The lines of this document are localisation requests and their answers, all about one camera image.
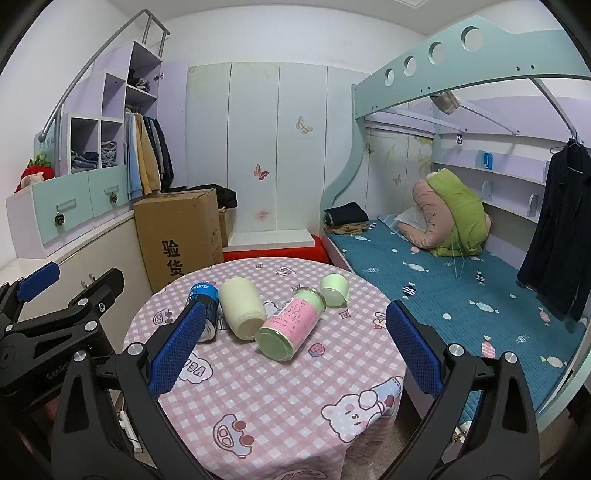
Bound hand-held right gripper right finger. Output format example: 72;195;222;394
385;300;541;480

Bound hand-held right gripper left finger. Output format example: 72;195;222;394
48;302;218;480

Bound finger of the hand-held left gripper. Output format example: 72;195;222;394
0;268;126;340
0;261;61;324

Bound cream cup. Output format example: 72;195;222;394
218;276;267;341

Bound cream low cabinet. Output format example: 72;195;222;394
0;213;155;324

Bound blue can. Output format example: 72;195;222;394
185;282;228;343

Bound blue patterned mattress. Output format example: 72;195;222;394
325;216;588;416

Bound large cardboard box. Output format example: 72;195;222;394
133;188;225;294

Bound light green bottle lid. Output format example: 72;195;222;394
320;273;350;306

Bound strawberry plush toy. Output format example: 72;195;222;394
15;154;57;194

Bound pink checked tablecloth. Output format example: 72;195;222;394
122;258;409;480

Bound folded blue clothes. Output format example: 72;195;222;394
70;150;99;173

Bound small cardboard box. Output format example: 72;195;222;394
218;208;234;248

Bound white pillow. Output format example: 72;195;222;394
394;205;428;232

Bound light blue hanging shirt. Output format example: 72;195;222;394
123;113;144;198

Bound folded tan clothes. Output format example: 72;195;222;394
324;222;370;237

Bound yellow hanging garment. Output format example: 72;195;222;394
136;115;162;195

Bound green and pink rolled quilt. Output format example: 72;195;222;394
397;168;494;257

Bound dark hanging garments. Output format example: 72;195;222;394
144;115;175;193

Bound white board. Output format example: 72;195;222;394
228;228;314;247

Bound black clothing pile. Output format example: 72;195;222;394
187;184;238;211

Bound folded dark clothes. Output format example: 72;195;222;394
323;202;370;227

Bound dark hanging jacket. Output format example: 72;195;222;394
517;139;591;322

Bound grey metal handrail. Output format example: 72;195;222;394
39;9;171;142

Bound lavender stair cabinet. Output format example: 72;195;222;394
6;41;189;259

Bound dark items on shelf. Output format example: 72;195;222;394
126;68;151;93

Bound white butterfly wardrobe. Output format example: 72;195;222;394
185;60;373;237

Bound grey hanging pouch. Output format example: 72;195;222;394
429;90;462;116

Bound clothes hanger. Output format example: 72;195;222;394
551;131;585;154

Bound light green bunk bed frame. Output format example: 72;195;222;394
320;14;591;418

